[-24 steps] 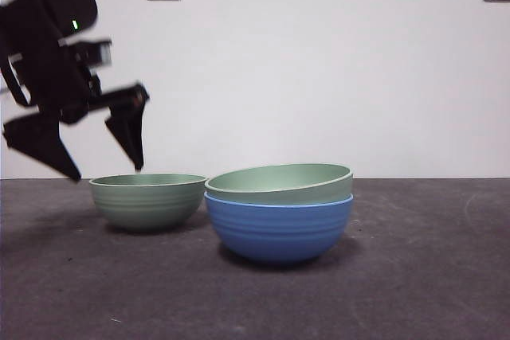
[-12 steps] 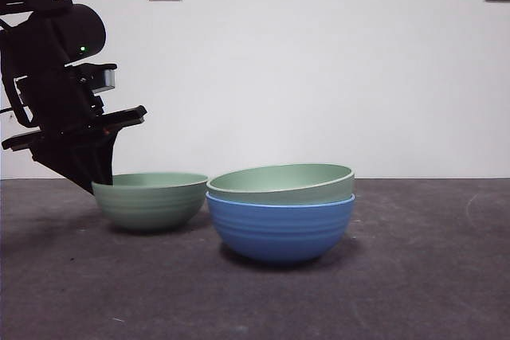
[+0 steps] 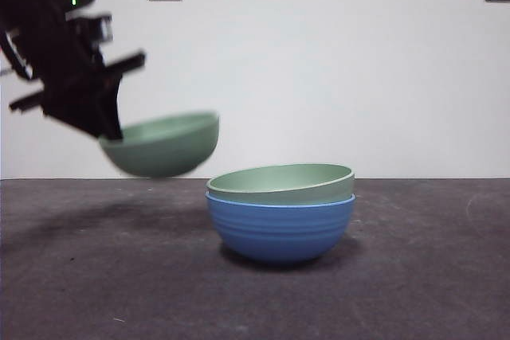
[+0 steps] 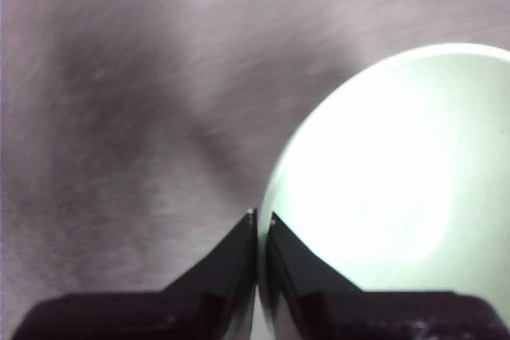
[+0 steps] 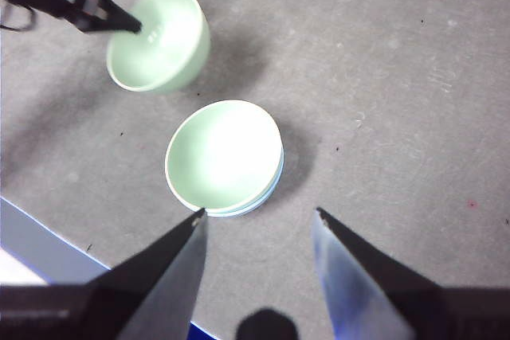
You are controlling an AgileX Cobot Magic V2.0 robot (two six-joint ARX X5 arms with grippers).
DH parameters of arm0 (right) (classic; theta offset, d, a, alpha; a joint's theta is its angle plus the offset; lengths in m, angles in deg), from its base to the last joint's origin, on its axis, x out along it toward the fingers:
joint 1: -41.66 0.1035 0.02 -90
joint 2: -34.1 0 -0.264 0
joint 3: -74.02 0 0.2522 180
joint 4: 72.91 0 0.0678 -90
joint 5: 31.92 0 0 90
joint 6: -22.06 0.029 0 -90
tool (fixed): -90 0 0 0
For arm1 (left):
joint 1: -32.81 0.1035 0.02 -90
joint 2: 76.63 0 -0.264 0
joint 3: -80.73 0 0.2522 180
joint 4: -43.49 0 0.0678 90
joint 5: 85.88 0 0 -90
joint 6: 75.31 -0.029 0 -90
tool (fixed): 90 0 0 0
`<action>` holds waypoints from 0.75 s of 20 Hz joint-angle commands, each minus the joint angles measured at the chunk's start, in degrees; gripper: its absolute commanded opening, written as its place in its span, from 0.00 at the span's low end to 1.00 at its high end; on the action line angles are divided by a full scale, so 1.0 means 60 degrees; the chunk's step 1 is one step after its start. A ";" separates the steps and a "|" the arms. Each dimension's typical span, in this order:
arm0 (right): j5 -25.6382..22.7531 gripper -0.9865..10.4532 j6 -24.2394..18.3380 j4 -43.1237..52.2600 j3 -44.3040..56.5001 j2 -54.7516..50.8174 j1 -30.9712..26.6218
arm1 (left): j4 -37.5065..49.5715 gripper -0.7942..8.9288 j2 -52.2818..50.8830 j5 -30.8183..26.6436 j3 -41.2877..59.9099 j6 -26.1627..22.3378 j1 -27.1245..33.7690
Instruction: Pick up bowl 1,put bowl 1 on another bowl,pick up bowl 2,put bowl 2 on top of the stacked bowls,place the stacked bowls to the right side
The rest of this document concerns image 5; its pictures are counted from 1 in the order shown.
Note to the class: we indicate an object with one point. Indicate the blue ribbed bowl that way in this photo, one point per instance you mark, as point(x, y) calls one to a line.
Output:
point(261, 202)

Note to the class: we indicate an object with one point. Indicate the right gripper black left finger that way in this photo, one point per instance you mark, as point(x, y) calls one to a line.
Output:
point(167, 276)

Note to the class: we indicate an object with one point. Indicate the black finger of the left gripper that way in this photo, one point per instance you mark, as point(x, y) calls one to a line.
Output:
point(123, 19)

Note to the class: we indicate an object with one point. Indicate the green ribbed bowl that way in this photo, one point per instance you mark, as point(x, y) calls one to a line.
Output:
point(167, 61)
point(223, 157)

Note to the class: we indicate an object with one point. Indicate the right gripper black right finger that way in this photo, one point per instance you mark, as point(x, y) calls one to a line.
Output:
point(370, 288)

